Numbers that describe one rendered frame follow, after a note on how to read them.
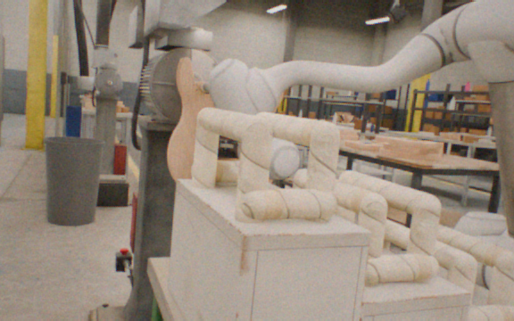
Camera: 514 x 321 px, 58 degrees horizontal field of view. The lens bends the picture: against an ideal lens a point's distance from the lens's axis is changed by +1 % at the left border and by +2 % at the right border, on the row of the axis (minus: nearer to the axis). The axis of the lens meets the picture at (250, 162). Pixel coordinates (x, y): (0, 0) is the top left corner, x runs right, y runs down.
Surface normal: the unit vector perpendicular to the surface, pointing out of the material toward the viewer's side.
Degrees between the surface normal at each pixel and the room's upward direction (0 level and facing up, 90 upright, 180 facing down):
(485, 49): 116
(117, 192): 90
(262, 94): 89
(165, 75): 87
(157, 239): 90
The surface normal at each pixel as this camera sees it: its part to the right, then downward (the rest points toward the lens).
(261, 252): 0.39, 0.16
